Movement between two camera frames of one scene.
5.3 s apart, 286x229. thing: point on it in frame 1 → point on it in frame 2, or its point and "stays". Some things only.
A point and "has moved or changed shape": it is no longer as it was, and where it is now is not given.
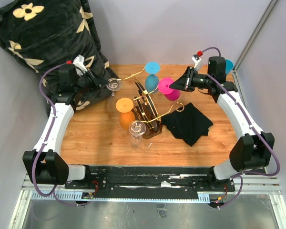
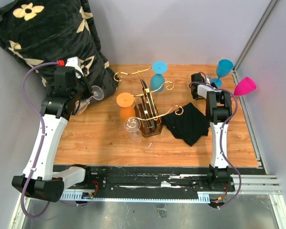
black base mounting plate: [150, 181] stays
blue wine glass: [152, 80] has moved or changed shape
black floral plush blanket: [42, 34] stays
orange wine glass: [127, 118] has moved or changed shape
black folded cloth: [188, 124] stays
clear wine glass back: [114, 84] → [97, 93]
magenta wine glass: [171, 94] → [244, 86]
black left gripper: [97, 80] → [88, 92]
